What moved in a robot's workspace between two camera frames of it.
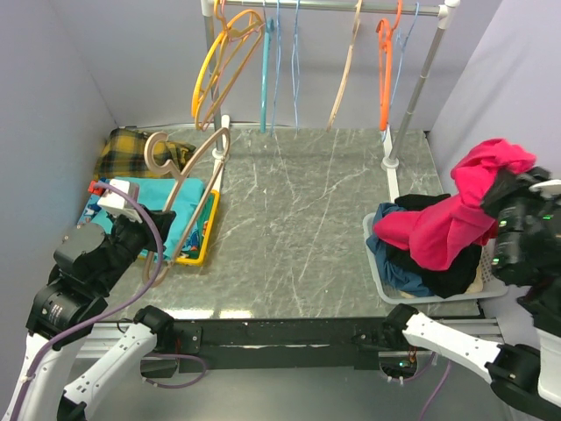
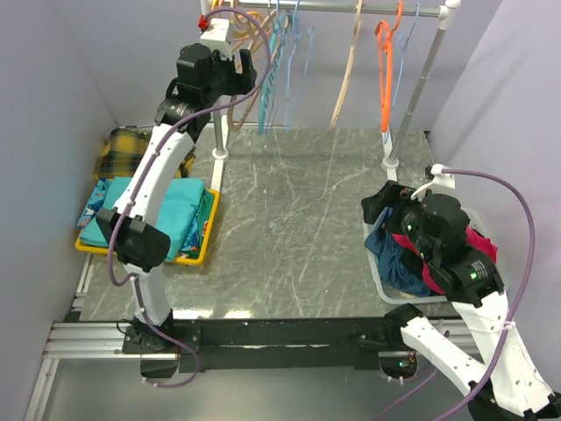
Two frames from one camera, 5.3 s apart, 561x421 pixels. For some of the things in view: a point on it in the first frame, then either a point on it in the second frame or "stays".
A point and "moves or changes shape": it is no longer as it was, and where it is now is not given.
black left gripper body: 129,238 → 227,82
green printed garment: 194,246 stays
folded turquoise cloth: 181,196 stays
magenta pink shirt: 440,234 moves or changes shape
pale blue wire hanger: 279,63 → 288,66
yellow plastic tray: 199,261 stays
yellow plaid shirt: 123,154 stays
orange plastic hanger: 386,33 stays
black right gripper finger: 505,182 → 374,205
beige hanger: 181,177 → 263,77
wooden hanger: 344,82 stays
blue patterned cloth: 89,210 stays
